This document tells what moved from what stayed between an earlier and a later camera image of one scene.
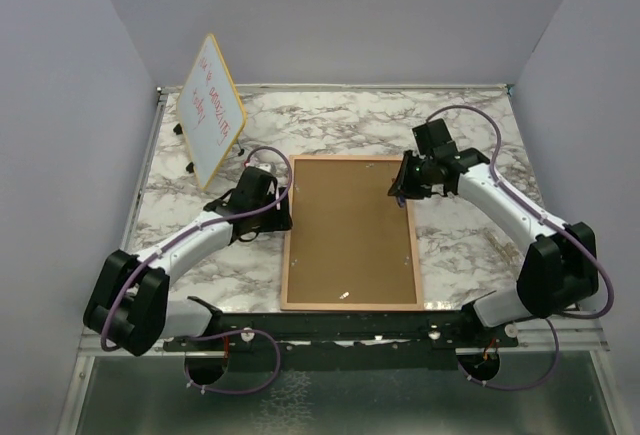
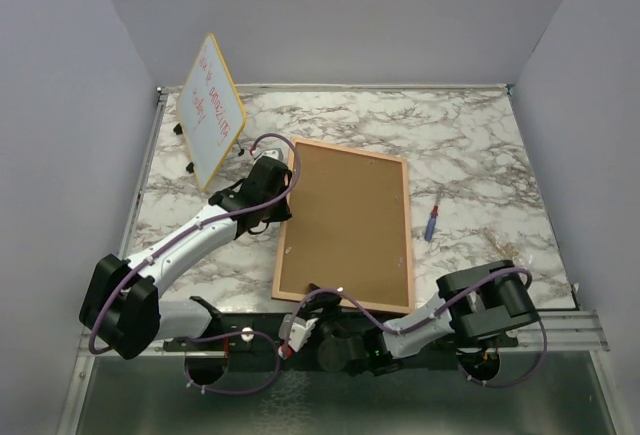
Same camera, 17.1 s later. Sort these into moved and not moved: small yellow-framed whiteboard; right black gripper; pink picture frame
Moved: right black gripper
Not moved: small yellow-framed whiteboard; pink picture frame
